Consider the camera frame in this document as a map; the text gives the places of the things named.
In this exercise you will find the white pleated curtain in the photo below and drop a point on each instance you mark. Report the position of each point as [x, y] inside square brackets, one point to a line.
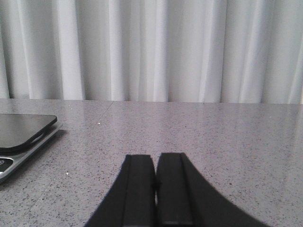
[237, 51]

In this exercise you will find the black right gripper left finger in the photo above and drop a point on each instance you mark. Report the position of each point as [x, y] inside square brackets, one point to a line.
[131, 200]

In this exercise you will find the black silver kitchen scale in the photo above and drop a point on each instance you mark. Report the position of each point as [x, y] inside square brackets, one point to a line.
[21, 136]

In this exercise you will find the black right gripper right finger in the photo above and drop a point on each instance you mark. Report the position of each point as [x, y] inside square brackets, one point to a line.
[187, 199]

